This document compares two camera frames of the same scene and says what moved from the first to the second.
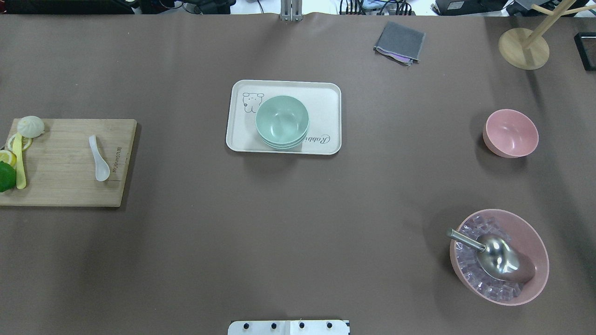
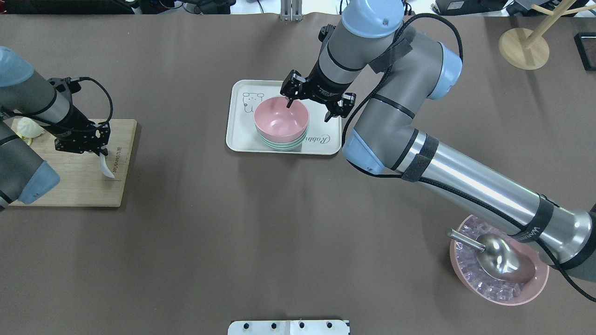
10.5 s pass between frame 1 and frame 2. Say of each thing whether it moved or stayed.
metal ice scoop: stayed
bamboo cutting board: stayed
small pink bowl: moved
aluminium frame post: stayed
